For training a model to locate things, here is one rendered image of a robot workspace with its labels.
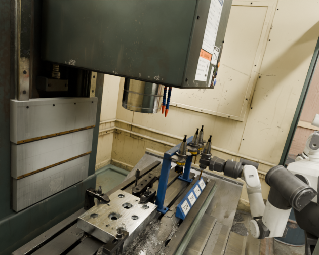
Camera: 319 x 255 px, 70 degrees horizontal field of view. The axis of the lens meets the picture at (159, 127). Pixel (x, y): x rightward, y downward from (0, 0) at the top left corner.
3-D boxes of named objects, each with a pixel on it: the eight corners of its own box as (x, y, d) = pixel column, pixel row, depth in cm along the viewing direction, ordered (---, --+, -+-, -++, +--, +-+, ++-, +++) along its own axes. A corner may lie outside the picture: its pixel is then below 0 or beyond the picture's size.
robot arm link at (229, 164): (215, 151, 129) (237, 157, 124) (212, 166, 131) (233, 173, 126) (210, 157, 118) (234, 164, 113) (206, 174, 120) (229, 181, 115)
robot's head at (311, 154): (326, 152, 100) (325, 132, 99) (325, 158, 92) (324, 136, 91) (308, 151, 104) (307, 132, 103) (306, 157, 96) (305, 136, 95)
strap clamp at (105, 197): (109, 216, 111) (112, 188, 107) (104, 219, 108) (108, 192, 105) (88, 206, 116) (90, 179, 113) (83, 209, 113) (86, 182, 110)
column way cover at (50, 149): (90, 177, 144) (98, 97, 132) (16, 214, 102) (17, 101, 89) (84, 175, 146) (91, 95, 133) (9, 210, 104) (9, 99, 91)
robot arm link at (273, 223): (288, 248, 98) (302, 208, 88) (259, 250, 97) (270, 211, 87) (273, 226, 108) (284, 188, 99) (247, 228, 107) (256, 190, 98)
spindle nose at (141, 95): (128, 103, 102) (132, 76, 99) (163, 110, 99) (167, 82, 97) (115, 108, 87) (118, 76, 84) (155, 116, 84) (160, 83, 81)
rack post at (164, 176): (168, 209, 124) (178, 159, 117) (164, 214, 120) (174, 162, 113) (152, 202, 128) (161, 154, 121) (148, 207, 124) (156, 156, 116)
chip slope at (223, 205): (235, 211, 185) (243, 182, 178) (218, 274, 123) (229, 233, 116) (142, 175, 219) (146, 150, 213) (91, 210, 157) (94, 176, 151)
